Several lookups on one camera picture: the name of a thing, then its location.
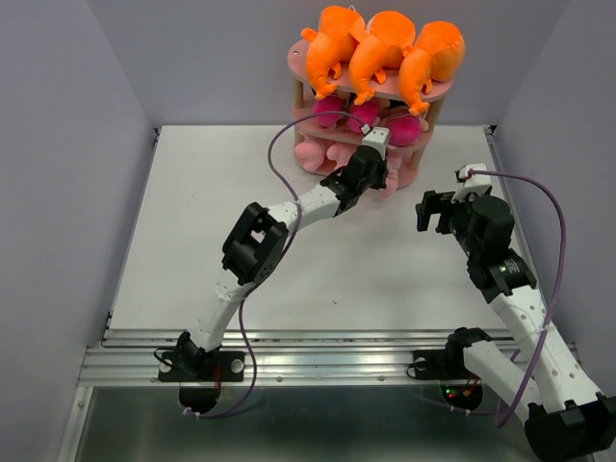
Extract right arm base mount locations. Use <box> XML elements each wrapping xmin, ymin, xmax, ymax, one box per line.
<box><xmin>406</xmin><ymin>327</ymin><xmax>494</xmax><ymax>416</ymax></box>

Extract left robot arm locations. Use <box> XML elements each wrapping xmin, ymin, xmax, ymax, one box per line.
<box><xmin>176</xmin><ymin>144</ymin><xmax>387</xmax><ymax>379</ymax></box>

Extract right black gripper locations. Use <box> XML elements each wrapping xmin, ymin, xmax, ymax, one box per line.
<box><xmin>416</xmin><ymin>189</ymin><xmax>480</xmax><ymax>258</ymax></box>

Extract orange shark plush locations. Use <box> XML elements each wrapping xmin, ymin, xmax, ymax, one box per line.
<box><xmin>301</xmin><ymin>5</ymin><xmax>366</xmax><ymax>100</ymax></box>
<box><xmin>348</xmin><ymin>11</ymin><xmax>416</xmax><ymax>106</ymax></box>

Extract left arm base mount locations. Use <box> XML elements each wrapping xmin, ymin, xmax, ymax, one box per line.
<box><xmin>153</xmin><ymin>347</ymin><xmax>246</xmax><ymax>420</ymax></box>

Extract pink plush with face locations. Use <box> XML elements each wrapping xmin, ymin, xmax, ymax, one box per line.
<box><xmin>379</xmin><ymin>150</ymin><xmax>403</xmax><ymax>200</ymax></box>

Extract pink striped plush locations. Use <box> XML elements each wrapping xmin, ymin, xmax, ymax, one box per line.
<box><xmin>294</xmin><ymin>137</ymin><xmax>328</xmax><ymax>173</ymax></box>
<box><xmin>325</xmin><ymin>142</ymin><xmax>358</xmax><ymax>174</ymax></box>

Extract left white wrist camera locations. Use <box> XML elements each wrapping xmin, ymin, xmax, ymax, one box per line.
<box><xmin>361</xmin><ymin>126</ymin><xmax>391</xmax><ymax>159</ymax></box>

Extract aluminium rail frame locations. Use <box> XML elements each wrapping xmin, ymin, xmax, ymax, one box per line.
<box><xmin>60</xmin><ymin>125</ymin><xmax>540</xmax><ymax>461</ymax></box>

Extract pink three-tier shelf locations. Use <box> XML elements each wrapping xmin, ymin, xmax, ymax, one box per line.
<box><xmin>287</xmin><ymin>39</ymin><xmax>453</xmax><ymax>190</ymax></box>

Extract plain orange plush toy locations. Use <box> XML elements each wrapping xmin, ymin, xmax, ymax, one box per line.
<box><xmin>398</xmin><ymin>21</ymin><xmax>466</xmax><ymax>116</ymax></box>

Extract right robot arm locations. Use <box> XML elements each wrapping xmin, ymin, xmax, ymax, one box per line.
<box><xmin>416</xmin><ymin>191</ymin><xmax>615</xmax><ymax>461</ymax></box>

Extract boy doll pink pants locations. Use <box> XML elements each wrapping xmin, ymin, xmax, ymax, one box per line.
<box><xmin>383</xmin><ymin>110</ymin><xmax>429</xmax><ymax>147</ymax></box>
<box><xmin>313</xmin><ymin>92</ymin><xmax>349</xmax><ymax>128</ymax></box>
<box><xmin>346</xmin><ymin>98</ymin><xmax>382</xmax><ymax>133</ymax></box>

